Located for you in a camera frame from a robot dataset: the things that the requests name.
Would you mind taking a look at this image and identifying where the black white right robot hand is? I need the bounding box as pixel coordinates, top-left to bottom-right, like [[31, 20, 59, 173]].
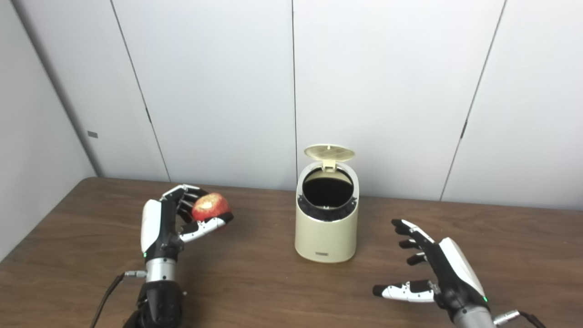
[[373, 219, 490, 319]]

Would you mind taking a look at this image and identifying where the cream-colored round bin lid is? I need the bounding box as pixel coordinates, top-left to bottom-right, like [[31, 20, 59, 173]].
[[304, 144, 356, 172]]

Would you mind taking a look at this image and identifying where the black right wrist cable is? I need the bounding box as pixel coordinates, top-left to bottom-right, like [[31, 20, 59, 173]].
[[493, 310, 547, 328]]

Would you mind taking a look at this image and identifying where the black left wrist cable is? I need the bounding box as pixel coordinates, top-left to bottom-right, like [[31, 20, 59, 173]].
[[90, 271, 147, 328]]

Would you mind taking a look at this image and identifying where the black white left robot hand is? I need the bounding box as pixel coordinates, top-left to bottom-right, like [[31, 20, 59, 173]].
[[140, 184, 234, 260]]

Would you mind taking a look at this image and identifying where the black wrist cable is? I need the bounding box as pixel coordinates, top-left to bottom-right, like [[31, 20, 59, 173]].
[[90, 271, 147, 328], [493, 310, 547, 328]]

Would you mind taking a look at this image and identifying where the red apple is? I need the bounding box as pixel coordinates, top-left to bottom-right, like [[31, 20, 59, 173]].
[[191, 192, 231, 222]]

